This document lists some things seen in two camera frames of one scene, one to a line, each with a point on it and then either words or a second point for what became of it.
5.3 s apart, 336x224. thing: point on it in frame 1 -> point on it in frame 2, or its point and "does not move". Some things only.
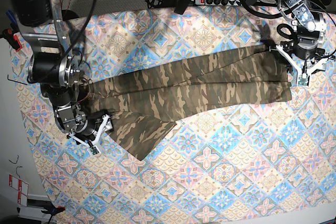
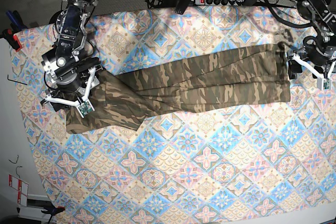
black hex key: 8,78 does not move
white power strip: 222,1 does not move
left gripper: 87,128 -> 75,78
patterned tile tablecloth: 273,163 does not move
